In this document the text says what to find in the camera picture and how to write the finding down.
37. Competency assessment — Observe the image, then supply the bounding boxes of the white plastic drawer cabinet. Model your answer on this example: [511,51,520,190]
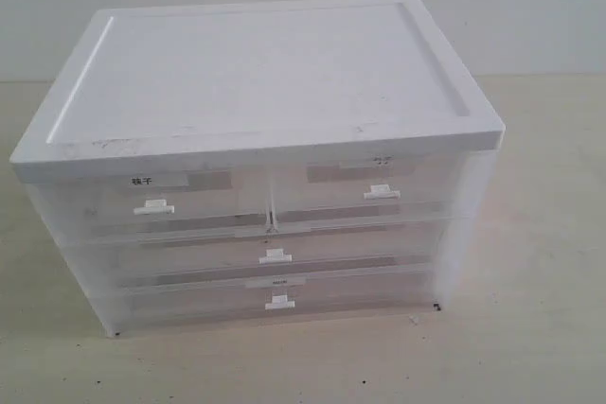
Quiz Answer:
[10,0,505,337]

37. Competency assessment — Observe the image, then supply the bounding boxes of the clear top left drawer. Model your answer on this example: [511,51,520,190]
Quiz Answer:
[78,169,274,235]

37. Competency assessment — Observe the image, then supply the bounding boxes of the clear bottom wide drawer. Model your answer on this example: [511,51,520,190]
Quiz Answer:
[120,266,440,325]

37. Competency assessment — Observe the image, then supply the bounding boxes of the clear top right drawer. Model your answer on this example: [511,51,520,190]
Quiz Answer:
[272,154,463,224]

